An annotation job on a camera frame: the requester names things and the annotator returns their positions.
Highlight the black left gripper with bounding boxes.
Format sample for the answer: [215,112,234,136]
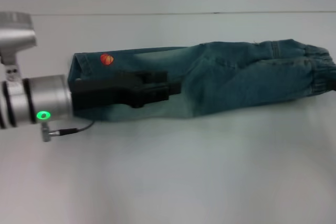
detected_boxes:
[70,70,182,111]

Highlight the blue denim shorts with print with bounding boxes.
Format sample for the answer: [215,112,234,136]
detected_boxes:
[67,39,336,124]

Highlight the thin black cable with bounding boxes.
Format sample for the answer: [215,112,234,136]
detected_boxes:
[49,121,95,134]

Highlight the silver cable connector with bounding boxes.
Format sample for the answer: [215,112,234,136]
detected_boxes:
[41,120,51,143]

